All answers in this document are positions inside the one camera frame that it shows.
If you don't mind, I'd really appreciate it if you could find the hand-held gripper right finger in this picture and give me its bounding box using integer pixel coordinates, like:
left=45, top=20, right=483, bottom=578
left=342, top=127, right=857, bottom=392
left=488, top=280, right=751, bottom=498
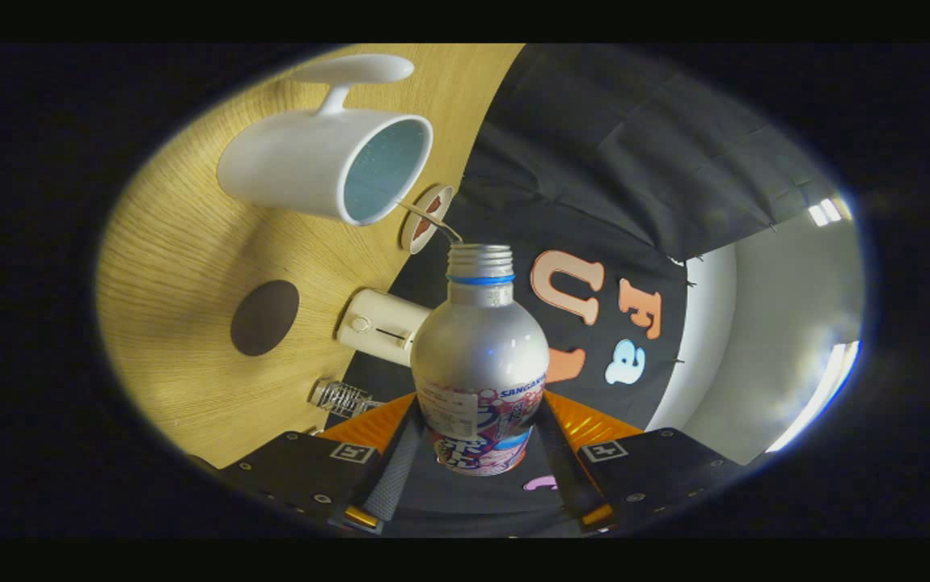
left=534, top=390, right=745, bottom=534

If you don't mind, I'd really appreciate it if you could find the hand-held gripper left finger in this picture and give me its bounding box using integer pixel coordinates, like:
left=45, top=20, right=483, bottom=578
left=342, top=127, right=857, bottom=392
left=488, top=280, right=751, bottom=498
left=218, top=394, right=425, bottom=534

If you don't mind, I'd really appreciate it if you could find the silver juice bottle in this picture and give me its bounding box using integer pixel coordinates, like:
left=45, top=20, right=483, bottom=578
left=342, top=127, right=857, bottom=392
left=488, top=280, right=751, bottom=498
left=410, top=242, right=551, bottom=477

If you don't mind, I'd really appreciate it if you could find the dark brown round coaster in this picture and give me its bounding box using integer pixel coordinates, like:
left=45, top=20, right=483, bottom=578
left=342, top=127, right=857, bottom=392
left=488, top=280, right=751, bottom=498
left=230, top=280, right=301, bottom=357

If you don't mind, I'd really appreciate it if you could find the thin juice stream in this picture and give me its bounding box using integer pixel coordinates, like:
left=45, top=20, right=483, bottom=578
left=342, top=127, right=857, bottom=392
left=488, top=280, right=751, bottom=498
left=396, top=198, right=463, bottom=243

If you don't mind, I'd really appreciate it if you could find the white cup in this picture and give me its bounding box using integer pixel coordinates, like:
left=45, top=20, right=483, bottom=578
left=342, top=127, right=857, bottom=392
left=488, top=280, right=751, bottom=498
left=216, top=53, right=434, bottom=226

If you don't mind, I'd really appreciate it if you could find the white toaster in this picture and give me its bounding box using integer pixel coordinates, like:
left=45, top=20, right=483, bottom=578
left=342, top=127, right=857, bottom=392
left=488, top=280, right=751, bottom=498
left=336, top=289, right=433, bottom=368

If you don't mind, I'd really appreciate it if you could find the white round plate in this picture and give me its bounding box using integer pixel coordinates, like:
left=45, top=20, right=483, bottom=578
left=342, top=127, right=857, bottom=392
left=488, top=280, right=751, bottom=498
left=399, top=184, right=455, bottom=255

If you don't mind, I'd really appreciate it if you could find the wooden table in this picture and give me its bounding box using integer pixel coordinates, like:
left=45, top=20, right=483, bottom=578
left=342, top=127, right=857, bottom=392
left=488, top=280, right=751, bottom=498
left=97, top=43, right=526, bottom=470

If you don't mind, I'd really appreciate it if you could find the metal wire holder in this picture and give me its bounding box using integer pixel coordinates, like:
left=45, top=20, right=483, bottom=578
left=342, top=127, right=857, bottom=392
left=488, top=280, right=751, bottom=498
left=307, top=378, right=385, bottom=420

